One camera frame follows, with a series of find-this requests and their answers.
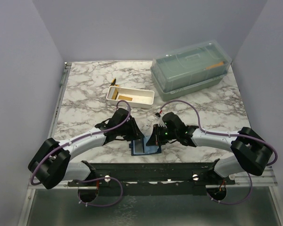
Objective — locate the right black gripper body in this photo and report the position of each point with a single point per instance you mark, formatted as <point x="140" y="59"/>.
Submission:
<point x="165" y="134"/>

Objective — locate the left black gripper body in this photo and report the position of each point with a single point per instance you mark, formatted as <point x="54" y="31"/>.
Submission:
<point x="127" y="132"/>

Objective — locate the blue card holder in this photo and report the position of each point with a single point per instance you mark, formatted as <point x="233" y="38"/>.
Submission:
<point x="139" y="148"/>

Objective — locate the white rectangular tray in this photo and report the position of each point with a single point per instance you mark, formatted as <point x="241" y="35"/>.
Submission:
<point x="137" y="98"/>

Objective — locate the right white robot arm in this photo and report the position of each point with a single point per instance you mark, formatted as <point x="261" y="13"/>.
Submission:
<point x="250" y="152"/>

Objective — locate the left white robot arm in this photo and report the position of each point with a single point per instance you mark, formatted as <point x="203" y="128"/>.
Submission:
<point x="52" y="162"/>

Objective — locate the gold card lying in tray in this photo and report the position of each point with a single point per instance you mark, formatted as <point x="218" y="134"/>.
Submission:
<point x="120" y="97"/>

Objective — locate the stack of cards in tray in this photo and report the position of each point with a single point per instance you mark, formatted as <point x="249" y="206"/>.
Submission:
<point x="114" y="93"/>

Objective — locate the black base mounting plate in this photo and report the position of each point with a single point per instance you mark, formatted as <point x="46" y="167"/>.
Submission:
<point x="149" y="179"/>

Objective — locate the green bin with clear lid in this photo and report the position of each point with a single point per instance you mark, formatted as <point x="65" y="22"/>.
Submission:
<point x="189" y="69"/>

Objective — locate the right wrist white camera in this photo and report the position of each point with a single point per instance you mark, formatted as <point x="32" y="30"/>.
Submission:
<point x="161" y="123"/>

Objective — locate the yellow black handled screwdriver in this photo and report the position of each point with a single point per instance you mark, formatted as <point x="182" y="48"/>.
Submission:
<point x="113" y="83"/>

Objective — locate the right aluminium rail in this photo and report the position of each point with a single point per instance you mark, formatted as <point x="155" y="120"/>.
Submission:
<point x="266" y="179"/>

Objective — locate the aluminium rail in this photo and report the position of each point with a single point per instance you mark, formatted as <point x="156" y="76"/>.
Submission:
<point x="62" y="185"/>
<point x="266" y="179"/>

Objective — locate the left aluminium rail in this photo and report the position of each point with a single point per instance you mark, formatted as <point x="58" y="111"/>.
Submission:
<point x="62" y="185"/>

